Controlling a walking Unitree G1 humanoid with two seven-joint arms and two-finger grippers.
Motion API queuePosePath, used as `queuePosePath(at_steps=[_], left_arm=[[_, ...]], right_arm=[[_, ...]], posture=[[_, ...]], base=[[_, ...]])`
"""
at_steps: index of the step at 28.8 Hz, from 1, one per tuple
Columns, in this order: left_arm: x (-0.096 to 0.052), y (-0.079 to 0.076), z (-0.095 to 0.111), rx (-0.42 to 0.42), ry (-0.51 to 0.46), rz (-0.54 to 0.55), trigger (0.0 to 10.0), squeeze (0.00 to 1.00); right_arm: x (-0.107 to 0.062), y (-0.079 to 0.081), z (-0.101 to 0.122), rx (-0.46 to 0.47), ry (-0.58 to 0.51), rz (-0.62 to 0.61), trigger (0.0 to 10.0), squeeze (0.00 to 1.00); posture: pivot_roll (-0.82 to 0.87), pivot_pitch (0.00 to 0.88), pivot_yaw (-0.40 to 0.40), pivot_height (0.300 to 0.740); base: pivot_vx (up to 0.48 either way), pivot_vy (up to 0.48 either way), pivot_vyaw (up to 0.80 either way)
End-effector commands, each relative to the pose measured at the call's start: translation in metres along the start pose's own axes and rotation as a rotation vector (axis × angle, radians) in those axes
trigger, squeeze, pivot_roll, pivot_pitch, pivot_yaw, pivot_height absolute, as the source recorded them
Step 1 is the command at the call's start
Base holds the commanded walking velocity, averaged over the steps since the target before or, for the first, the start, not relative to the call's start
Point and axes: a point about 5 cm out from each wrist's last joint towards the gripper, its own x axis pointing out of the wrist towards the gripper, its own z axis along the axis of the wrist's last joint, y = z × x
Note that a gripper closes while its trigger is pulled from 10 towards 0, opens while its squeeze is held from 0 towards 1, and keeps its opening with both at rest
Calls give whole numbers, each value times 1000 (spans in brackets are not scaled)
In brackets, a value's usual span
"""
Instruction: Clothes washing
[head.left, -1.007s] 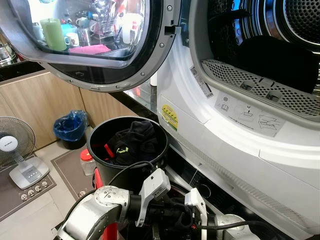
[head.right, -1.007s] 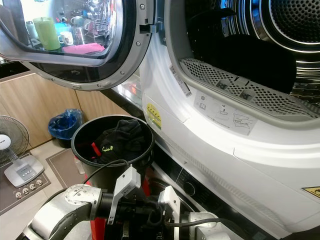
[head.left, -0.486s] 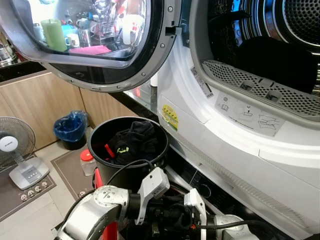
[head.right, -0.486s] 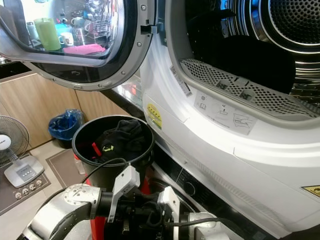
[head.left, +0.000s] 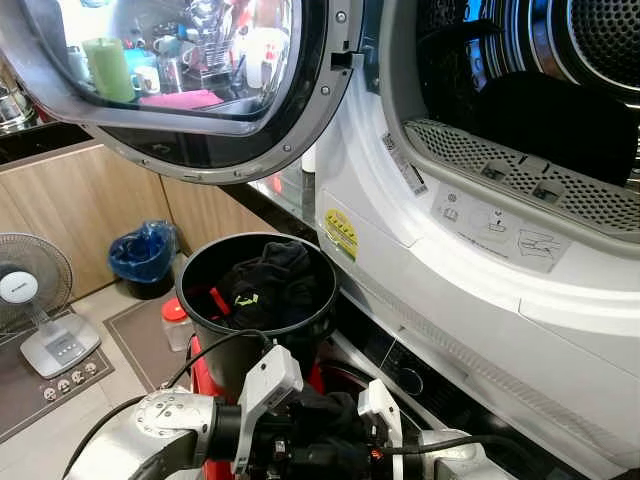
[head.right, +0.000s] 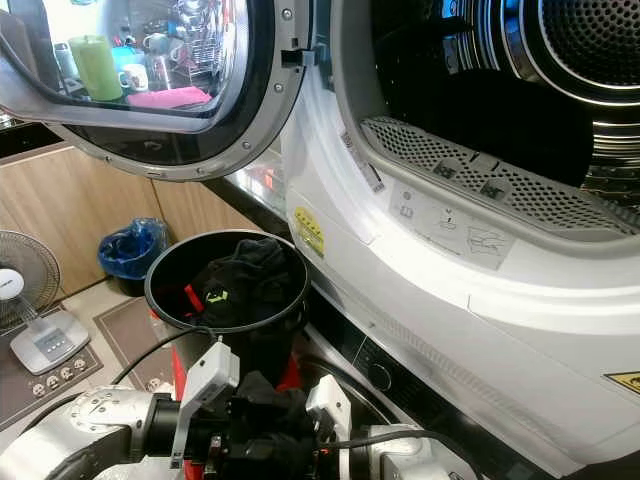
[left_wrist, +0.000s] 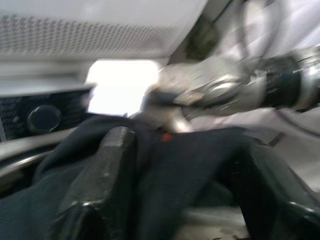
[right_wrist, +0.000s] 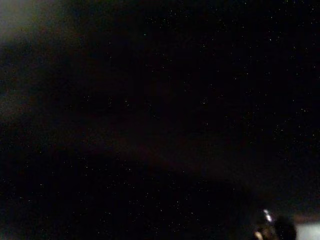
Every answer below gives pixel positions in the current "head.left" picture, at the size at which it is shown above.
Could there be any clear jar with red lid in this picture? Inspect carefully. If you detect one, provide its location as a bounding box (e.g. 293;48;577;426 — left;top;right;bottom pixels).
160;297;197;353

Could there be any black garment with green logo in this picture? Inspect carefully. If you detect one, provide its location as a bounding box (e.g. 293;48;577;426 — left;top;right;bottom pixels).
205;240;323;333

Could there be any small brown floor mat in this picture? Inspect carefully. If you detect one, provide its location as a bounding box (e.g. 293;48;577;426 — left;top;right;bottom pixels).
103;294;193;393

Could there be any white tumble dryer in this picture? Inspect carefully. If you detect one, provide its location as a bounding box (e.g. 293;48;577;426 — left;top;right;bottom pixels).
313;0;640;473

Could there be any black plastic bucket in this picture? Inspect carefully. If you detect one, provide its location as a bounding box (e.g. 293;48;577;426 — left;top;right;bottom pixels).
176;232;339;401

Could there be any yellow round sticker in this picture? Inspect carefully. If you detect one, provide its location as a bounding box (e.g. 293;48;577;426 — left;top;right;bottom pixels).
321;207;360;264

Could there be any blue lined trash bin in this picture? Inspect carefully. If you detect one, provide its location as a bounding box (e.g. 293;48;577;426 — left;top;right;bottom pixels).
107;220;180;300

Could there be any large dark floor mat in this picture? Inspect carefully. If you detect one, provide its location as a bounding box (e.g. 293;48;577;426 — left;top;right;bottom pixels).
0;308;116;445

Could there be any grey instruction label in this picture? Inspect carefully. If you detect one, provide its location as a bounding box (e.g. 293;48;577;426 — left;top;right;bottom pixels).
431;181;572;274

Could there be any round glass dryer door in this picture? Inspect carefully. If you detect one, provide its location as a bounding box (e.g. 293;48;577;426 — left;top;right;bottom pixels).
0;0;366;187

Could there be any white standing fan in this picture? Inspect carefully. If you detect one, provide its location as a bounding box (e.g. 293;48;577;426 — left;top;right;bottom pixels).
0;232;102;379

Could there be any white barcode label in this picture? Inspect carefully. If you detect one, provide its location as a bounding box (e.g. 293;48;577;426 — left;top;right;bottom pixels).
382;130;430;198

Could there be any wooden base cabinet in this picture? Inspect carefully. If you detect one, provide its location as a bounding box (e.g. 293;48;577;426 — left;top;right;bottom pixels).
0;120;313;301

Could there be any pink cloth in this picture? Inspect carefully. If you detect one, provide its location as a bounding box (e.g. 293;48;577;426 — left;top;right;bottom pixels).
138;89;227;110

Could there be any white mug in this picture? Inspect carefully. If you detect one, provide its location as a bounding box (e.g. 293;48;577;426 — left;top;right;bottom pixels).
130;64;162;97

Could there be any black laundry pile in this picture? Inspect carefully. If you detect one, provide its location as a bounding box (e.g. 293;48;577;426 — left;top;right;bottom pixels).
470;68;640;187

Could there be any green pillar candle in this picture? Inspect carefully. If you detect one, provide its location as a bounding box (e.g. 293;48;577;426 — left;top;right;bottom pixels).
81;37;137;104

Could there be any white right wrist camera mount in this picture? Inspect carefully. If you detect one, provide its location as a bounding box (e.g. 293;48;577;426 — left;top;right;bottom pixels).
357;379;406;456

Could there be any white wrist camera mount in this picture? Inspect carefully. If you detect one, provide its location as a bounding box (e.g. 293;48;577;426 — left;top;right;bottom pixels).
230;344;305;477
357;379;406;456

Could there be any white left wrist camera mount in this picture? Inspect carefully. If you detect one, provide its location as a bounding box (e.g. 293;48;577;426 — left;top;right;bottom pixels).
230;344;305;477

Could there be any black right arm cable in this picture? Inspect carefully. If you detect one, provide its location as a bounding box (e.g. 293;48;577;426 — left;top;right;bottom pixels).
383;433;521;463

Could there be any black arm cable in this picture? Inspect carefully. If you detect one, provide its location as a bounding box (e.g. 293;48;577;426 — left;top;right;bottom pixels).
160;327;273;393
383;433;521;463

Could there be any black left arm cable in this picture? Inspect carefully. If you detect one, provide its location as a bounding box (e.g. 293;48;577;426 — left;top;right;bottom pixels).
160;327;273;393

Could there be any red strap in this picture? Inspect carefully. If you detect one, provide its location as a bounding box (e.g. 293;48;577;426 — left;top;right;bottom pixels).
206;284;235;321

